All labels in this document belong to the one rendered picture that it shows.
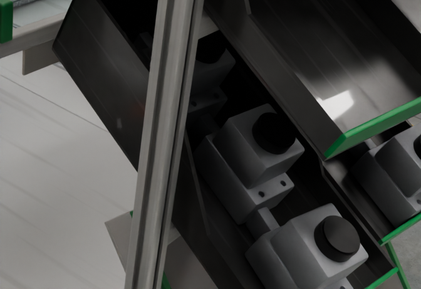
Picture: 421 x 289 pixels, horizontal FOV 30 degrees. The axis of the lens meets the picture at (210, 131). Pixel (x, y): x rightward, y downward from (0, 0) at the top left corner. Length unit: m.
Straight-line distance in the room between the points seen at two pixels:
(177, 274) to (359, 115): 0.24
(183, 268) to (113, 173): 0.61
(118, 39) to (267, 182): 0.15
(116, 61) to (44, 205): 0.65
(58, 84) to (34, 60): 0.84
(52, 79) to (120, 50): 0.97
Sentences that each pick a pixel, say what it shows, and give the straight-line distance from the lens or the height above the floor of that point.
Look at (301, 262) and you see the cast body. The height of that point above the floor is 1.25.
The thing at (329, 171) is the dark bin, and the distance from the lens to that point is 0.64.
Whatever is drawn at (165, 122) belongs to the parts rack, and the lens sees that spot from 0.48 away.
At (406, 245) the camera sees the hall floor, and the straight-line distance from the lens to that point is 2.74.
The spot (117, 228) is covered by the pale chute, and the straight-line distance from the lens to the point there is 0.62.
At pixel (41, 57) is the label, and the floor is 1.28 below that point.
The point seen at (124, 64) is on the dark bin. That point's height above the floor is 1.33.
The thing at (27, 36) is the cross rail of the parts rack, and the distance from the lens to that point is 0.62.
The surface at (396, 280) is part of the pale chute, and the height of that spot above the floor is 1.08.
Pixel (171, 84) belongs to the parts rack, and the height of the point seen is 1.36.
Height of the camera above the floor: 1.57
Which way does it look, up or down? 31 degrees down
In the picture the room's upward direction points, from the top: 10 degrees clockwise
